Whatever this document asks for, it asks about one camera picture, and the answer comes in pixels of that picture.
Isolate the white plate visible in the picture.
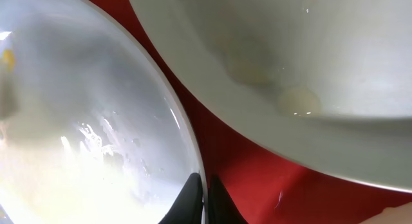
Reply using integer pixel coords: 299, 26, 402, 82
129, 0, 411, 192

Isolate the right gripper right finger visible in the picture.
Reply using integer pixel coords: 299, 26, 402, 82
208, 175, 247, 224

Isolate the red plastic tray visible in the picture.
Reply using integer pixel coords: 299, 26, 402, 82
89, 0, 411, 223

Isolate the light blue plate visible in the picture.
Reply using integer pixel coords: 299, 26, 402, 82
1, 0, 207, 223

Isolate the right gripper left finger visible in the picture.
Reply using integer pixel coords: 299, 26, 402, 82
159, 173, 203, 224

